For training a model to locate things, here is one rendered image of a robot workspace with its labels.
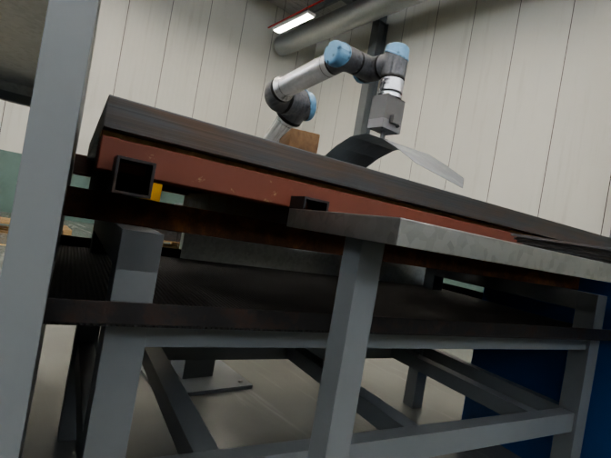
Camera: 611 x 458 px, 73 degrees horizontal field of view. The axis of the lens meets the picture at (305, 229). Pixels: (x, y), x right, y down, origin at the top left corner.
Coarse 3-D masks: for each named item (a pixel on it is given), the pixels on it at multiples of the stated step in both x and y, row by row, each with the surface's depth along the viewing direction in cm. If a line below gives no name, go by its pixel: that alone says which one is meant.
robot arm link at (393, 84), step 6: (384, 78) 127; (390, 78) 125; (396, 78) 125; (384, 84) 126; (390, 84) 125; (396, 84) 125; (402, 84) 126; (378, 90) 129; (384, 90) 127; (390, 90) 126; (396, 90) 126; (402, 90) 127
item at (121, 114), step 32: (96, 128) 82; (128, 128) 59; (160, 128) 62; (192, 128) 64; (224, 128) 66; (256, 160) 70; (288, 160) 72; (320, 160) 76; (384, 192) 84; (416, 192) 88; (448, 192) 93; (512, 224) 105; (544, 224) 112
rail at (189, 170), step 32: (96, 160) 60; (160, 160) 62; (192, 160) 64; (224, 160) 70; (224, 192) 67; (256, 192) 70; (288, 192) 73; (320, 192) 76; (352, 192) 83; (448, 224) 94; (480, 224) 103
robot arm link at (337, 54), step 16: (336, 48) 123; (352, 48) 126; (320, 64) 131; (336, 64) 125; (352, 64) 127; (272, 80) 151; (288, 80) 144; (304, 80) 139; (320, 80) 137; (272, 96) 152; (288, 96) 151
